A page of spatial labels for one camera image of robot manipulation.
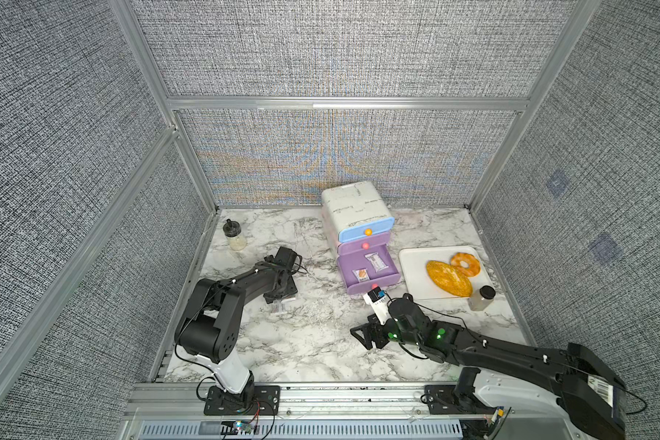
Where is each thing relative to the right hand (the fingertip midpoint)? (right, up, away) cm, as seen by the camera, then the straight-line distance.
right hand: (358, 320), depth 78 cm
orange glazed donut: (+42, +14, +23) cm, 50 cm away
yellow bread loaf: (+32, +10, +14) cm, 36 cm away
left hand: (-22, +5, +17) cm, 28 cm away
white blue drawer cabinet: (-2, +31, +11) cm, 33 cm away
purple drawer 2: (+11, +10, +13) cm, 20 cm away
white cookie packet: (-23, +1, +12) cm, 26 cm away
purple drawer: (0, +21, +13) cm, 25 cm away
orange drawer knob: (+4, +25, +9) cm, 27 cm away
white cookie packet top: (+9, +14, +22) cm, 28 cm away
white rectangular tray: (+23, +8, +17) cm, 30 cm away
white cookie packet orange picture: (+3, +10, +19) cm, 22 cm away
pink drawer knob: (+4, +20, +14) cm, 25 cm away
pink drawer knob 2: (+7, +7, +13) cm, 17 cm away
